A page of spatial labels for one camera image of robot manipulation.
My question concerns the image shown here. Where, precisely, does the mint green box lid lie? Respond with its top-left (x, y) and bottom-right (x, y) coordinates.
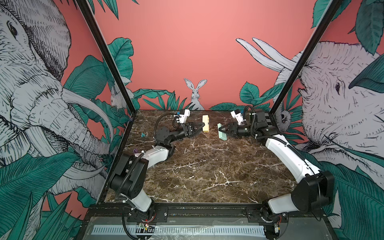
top-left (217, 123), bottom-right (228, 141)

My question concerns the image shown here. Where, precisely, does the tan ring box base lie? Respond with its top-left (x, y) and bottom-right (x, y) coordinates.
top-left (202, 115), bottom-right (210, 133)

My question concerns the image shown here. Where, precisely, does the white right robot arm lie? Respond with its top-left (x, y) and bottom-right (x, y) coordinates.
top-left (218, 107), bottom-right (335, 221)

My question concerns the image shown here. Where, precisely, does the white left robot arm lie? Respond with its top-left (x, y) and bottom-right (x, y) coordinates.
top-left (109, 123), bottom-right (205, 215)

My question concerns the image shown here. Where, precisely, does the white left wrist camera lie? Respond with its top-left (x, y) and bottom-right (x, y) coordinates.
top-left (176, 109), bottom-right (190, 124)

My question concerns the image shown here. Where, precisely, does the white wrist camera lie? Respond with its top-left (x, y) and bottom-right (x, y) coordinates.
top-left (231, 109), bottom-right (244, 125)
top-left (176, 109), bottom-right (190, 124)

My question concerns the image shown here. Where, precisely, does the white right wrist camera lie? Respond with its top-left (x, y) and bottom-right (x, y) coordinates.
top-left (231, 109), bottom-right (244, 125)

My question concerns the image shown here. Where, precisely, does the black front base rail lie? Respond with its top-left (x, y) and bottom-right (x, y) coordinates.
top-left (82, 203), bottom-right (328, 228)

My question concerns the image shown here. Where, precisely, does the white slotted cable duct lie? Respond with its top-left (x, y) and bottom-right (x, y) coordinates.
top-left (90, 225), bottom-right (266, 237)

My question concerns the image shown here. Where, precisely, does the black right corner post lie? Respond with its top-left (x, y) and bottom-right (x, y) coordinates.
top-left (269, 0), bottom-right (343, 116)

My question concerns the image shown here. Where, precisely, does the black corner post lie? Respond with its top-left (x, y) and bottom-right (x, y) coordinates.
top-left (269, 0), bottom-right (343, 116)
top-left (76, 0), bottom-right (136, 114)

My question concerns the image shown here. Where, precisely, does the black left corner post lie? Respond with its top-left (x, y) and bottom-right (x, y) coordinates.
top-left (76, 0), bottom-right (136, 114)

